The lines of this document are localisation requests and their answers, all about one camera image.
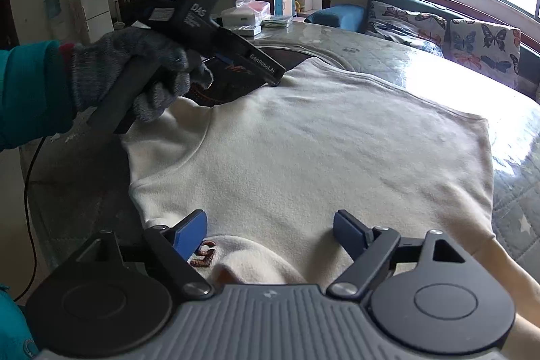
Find white and pink tissue box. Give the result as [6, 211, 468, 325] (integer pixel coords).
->
[221, 0, 271, 27]

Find person's teal jacket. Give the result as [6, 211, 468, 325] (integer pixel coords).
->
[0, 283, 39, 360]

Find butterfly print cushion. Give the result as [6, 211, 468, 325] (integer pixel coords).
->
[364, 0, 449, 58]
[443, 18, 522, 91]

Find person's left forearm teal sleeve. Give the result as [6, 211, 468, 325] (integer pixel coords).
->
[0, 40, 77, 152]

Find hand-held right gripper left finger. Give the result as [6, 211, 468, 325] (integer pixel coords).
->
[74, 209, 214, 299]

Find blue pillow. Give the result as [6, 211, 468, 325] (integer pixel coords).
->
[304, 4, 366, 33]

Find white refrigerator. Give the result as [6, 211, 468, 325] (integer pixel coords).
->
[76, 0, 114, 34]

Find flat green box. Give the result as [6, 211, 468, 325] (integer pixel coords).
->
[260, 16, 293, 28]

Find water dispenser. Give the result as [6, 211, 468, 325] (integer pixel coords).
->
[42, 0, 73, 45]

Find dark sofa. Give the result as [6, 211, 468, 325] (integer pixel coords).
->
[366, 0, 540, 104]

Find cream sweatshirt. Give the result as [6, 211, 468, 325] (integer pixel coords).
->
[120, 58, 540, 344]

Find black cable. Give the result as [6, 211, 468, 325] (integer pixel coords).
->
[12, 136, 48, 302]

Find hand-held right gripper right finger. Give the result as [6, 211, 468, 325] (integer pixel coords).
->
[326, 209, 467, 299]

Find person's left hand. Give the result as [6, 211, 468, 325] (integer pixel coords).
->
[70, 27, 214, 123]

